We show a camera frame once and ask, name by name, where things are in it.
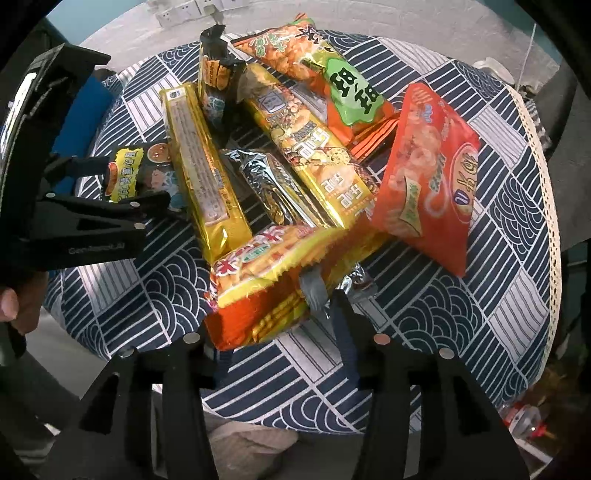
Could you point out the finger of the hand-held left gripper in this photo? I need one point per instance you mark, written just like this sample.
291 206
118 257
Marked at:
74 167
115 210

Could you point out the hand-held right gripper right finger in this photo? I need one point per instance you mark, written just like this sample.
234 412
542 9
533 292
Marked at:
344 318

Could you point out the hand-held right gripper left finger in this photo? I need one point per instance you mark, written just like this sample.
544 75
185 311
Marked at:
182 364

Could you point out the blue cardboard box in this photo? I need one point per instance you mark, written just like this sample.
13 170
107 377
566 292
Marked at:
81 129

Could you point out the black snack packet yellow label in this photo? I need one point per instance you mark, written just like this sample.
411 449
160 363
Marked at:
217 83
131 173

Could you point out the orange yellow stick snack bag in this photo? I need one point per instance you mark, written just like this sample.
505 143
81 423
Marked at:
263 286

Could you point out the long gold biscuit packet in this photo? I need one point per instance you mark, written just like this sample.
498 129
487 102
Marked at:
203 170

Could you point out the silver foil snack packet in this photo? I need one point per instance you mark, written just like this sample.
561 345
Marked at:
272 184

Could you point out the red orange chips bag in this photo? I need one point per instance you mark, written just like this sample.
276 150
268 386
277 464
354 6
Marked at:
425 180

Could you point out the long yellow cracker packet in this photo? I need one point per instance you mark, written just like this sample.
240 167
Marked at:
304 143

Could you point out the orange green snack bag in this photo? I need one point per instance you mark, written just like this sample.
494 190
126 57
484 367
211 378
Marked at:
318 69

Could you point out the person's left hand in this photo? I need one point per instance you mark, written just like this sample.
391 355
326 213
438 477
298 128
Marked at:
25 300

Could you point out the beige cloth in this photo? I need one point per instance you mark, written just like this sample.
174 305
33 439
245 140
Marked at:
249 452

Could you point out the red and white object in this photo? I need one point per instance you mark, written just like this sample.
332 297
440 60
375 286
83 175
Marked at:
526 422

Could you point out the white cup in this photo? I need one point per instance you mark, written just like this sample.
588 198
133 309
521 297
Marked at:
491 68

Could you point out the white wall socket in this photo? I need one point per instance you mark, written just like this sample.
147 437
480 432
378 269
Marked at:
229 3
205 6
171 16

